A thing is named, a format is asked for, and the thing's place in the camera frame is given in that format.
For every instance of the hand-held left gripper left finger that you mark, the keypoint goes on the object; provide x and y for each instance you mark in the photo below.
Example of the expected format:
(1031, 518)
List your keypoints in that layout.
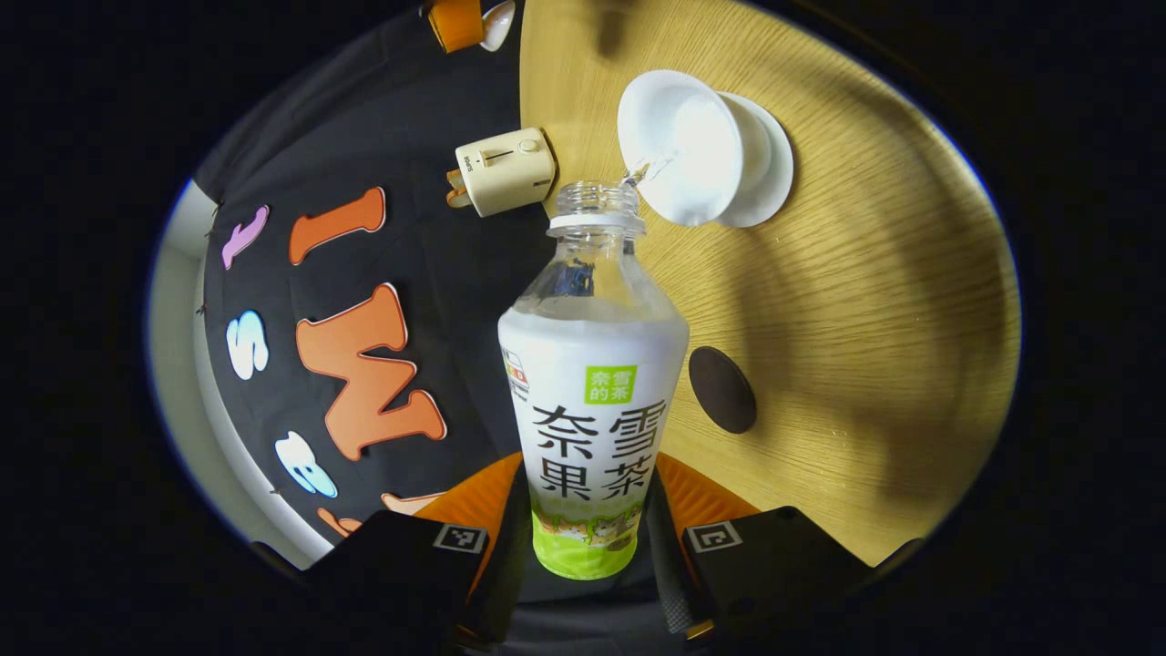
(510, 565)

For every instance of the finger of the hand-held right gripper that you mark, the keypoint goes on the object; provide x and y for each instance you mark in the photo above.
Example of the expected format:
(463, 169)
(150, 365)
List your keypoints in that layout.
(455, 23)

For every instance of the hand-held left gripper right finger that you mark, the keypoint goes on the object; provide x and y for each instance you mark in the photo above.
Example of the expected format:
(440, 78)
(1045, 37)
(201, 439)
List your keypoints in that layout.
(669, 583)

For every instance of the white green label water bottle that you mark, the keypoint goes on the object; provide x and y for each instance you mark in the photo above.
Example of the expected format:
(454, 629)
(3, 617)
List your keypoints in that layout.
(592, 428)

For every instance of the dark round coaster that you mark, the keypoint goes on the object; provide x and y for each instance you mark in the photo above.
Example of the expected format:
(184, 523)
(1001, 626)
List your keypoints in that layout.
(722, 390)

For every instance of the white teacup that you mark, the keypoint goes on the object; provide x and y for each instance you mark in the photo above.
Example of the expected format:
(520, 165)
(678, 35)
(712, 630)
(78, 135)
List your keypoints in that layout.
(692, 137)

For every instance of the cream toaster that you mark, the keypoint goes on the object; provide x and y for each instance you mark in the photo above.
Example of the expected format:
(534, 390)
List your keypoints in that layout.
(510, 169)

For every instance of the brown bread slice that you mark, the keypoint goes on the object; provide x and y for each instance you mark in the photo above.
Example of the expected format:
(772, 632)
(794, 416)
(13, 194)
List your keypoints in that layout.
(455, 189)

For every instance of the white saucer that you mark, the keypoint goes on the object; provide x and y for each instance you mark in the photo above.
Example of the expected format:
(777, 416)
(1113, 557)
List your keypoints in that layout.
(776, 164)

